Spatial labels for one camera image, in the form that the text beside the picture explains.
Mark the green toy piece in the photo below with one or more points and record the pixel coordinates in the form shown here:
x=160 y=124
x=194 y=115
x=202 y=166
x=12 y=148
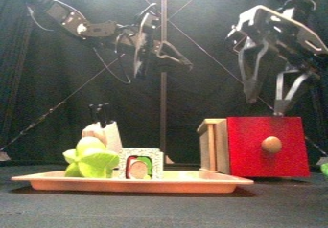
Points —
x=324 y=171

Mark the grey frame foot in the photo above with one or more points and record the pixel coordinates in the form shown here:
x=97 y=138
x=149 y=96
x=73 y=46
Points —
x=4 y=156
x=323 y=161

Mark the orange rectangular plastic tray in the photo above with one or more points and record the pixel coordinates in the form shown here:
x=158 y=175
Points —
x=127 y=182

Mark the vertical metal frame pole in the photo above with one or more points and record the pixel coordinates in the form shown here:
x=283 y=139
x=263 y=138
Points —
x=164 y=110

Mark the toy sushi roll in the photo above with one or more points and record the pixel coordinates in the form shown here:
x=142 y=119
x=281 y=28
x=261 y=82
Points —
x=139 y=166

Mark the green toy lettuce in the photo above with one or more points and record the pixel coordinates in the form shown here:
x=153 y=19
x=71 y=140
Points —
x=91 y=160

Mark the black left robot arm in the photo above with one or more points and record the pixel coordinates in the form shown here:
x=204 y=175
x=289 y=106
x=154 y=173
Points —
x=69 y=18

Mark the red drawer with wooden knob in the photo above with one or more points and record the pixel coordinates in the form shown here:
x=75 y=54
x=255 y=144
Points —
x=252 y=155

